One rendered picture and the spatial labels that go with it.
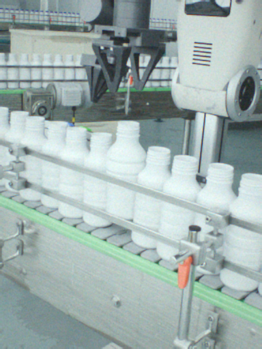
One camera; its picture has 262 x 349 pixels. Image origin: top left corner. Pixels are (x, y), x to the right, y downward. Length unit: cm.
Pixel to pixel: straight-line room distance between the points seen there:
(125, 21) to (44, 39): 423
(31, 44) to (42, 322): 309
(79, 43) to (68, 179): 427
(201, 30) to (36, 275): 78
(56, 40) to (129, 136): 426
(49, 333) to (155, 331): 157
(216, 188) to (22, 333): 177
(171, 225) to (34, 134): 36
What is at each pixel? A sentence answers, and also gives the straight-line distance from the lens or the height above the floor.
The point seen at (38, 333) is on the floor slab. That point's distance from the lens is 240.
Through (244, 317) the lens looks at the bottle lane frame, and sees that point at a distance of 74.
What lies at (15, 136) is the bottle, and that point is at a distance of 106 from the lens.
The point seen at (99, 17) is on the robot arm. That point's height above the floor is 136.
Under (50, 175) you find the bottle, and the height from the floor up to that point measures 107.
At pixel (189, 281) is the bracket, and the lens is 70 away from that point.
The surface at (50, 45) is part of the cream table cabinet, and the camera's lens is 504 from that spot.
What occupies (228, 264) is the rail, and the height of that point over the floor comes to 104.
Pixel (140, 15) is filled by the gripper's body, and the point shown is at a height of 137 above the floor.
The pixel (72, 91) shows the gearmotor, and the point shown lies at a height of 101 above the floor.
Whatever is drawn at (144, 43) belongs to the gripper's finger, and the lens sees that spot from 80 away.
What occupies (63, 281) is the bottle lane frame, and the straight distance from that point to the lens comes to 98.
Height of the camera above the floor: 136
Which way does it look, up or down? 17 degrees down
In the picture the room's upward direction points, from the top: 4 degrees clockwise
